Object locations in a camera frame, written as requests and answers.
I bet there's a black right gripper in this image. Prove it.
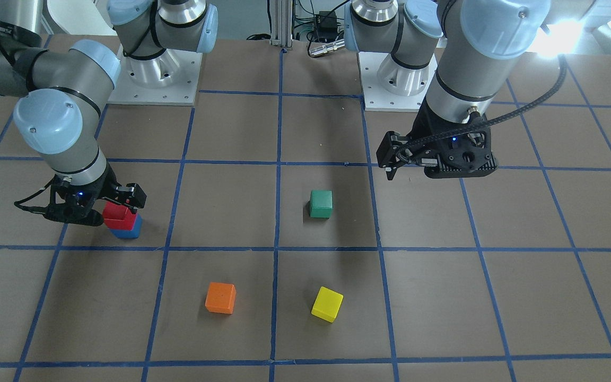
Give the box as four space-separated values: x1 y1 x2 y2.
43 164 146 227

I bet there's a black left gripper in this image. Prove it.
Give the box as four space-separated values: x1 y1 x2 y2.
377 102 499 181

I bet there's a red wooden block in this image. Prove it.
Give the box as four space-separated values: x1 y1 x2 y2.
102 202 137 227

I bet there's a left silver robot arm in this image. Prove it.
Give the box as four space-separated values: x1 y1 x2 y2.
344 1 611 180

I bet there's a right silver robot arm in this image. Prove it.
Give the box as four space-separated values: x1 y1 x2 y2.
0 1 219 227

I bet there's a blue wooden block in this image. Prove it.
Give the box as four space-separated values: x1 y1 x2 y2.
108 214 143 239

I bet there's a green wooden block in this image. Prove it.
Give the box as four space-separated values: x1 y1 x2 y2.
309 189 333 219

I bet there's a yellow wooden block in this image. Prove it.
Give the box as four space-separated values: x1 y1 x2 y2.
311 286 344 323

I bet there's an orange wooden block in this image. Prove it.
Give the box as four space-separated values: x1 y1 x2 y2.
204 281 236 315

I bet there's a black power adapter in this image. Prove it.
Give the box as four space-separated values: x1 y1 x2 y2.
310 10 340 43

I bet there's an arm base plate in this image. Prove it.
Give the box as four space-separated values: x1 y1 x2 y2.
358 51 438 112
108 48 203 107

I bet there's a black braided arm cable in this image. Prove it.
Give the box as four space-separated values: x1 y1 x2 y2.
396 56 568 165

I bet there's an aluminium frame post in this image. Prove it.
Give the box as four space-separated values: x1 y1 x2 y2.
267 1 295 50

